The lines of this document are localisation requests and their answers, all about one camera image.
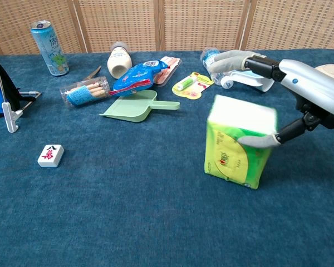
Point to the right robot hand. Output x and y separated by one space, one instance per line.
311 86

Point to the green tissue pack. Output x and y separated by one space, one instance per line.
236 144

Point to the beige bowl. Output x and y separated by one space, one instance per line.
332 69

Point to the green plastic dustpan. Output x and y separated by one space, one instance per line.
130 108

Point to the clear water bottle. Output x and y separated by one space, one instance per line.
208 55

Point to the yellow lip balm card pack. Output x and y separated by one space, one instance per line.
192 86

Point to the wicker folding screen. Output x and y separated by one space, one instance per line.
183 25

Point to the pink toothbrush blister pack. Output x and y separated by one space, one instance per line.
169 66

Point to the blue snack bag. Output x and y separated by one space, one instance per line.
136 76

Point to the white lotion bottle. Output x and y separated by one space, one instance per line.
118 62

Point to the dark teal table cover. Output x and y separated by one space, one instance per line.
128 208

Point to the clear biscuit stick tube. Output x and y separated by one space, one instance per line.
80 93

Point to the light blue drink can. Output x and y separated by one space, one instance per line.
50 47

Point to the white mahjong tile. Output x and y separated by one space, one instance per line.
50 155

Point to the silver metal stand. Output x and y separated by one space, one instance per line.
9 116

